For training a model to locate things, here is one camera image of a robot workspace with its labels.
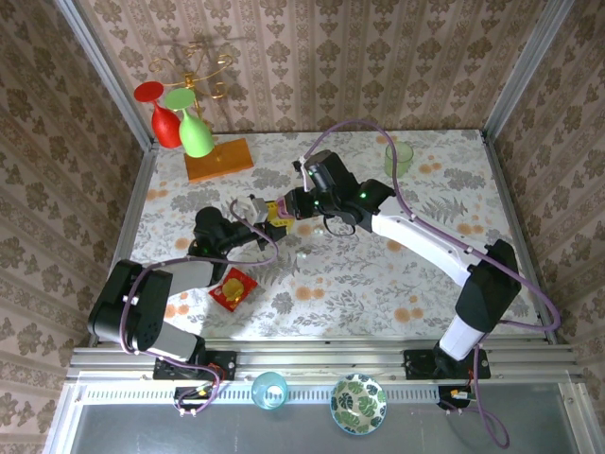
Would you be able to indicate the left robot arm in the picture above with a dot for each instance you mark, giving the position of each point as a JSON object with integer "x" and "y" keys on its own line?
{"x": 142, "y": 312}

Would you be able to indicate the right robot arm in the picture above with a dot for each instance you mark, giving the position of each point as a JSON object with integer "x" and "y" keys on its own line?
{"x": 425, "y": 241}

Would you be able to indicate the red packet with yellow print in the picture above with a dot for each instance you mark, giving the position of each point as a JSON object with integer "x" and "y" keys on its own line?
{"x": 231, "y": 291}

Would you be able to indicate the green translucent plastic cup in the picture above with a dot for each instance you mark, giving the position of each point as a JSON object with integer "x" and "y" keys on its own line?
{"x": 406, "y": 161}

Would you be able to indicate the gold glass rack wooden base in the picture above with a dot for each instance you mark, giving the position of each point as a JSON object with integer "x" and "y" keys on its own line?
{"x": 219, "y": 163}

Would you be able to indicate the green wine glass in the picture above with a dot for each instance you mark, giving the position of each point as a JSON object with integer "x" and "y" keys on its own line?
{"x": 196, "y": 137}

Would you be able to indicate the red wine glass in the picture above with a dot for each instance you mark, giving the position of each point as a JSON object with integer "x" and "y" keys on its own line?
{"x": 165, "y": 127}

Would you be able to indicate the blue glass cup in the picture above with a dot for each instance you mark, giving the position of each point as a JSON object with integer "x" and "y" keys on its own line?
{"x": 269, "y": 392}

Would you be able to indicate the leaf pattern bowl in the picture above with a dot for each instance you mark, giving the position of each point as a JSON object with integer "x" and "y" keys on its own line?
{"x": 357, "y": 403}

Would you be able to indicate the grey metal shelf panel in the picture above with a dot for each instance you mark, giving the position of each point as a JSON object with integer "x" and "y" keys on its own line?
{"x": 189, "y": 435}

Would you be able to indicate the aluminium table edge rail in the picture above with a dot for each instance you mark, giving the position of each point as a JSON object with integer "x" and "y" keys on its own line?
{"x": 137, "y": 208}
{"x": 512, "y": 213}

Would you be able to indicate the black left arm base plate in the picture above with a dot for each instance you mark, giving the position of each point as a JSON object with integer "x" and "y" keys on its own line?
{"x": 222, "y": 364}

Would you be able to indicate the aluminium front rail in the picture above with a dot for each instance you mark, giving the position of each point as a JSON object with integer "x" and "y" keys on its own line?
{"x": 321, "y": 359}

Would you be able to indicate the black connector bracket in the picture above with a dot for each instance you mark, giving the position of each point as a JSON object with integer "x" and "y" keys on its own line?
{"x": 449, "y": 395}
{"x": 189, "y": 395}

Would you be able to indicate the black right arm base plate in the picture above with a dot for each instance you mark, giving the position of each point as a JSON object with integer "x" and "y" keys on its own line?
{"x": 418, "y": 364}

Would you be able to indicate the aluminium frame post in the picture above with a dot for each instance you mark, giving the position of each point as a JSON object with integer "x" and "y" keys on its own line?
{"x": 525, "y": 71}
{"x": 108, "y": 71}

